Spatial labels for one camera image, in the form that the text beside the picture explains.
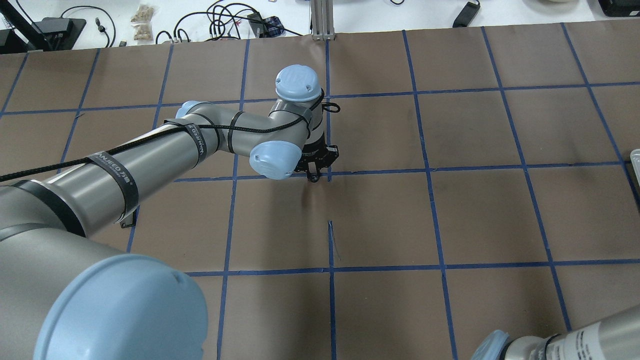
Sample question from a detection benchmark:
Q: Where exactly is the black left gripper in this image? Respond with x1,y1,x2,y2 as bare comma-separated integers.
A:
294,143,339,183

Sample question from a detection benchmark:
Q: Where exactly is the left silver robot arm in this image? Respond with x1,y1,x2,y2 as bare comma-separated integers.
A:
0,64,340,360

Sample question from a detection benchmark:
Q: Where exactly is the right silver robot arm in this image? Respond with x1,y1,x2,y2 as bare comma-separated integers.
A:
471,305,640,360

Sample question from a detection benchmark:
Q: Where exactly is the black power adapter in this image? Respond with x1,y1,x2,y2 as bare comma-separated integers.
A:
452,0,482,28

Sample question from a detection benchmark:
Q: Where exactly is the aluminium frame post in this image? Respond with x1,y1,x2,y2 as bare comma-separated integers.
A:
309,0,336,41

